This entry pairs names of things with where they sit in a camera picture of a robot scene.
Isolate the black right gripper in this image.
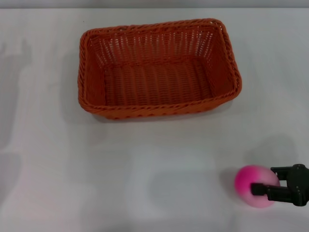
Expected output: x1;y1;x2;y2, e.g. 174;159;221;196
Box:
251;163;309;207

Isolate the pink peach toy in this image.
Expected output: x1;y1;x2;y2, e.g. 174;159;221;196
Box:
234;165;281;208

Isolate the orange woven plastic basket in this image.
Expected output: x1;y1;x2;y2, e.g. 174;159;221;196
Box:
77;17;243;121

